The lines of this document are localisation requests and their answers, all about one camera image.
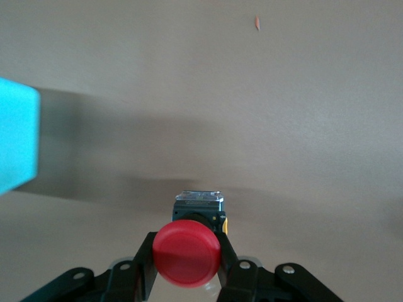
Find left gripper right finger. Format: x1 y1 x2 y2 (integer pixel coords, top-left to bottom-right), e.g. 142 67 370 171
216 233 344 302

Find cyan plastic bin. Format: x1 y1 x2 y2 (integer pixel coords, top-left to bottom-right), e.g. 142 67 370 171
0 76 42 196

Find red push button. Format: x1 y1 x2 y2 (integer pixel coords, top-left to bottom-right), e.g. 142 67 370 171
152 189 229 289

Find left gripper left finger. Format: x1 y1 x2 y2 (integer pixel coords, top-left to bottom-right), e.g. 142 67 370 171
18 231 159 302

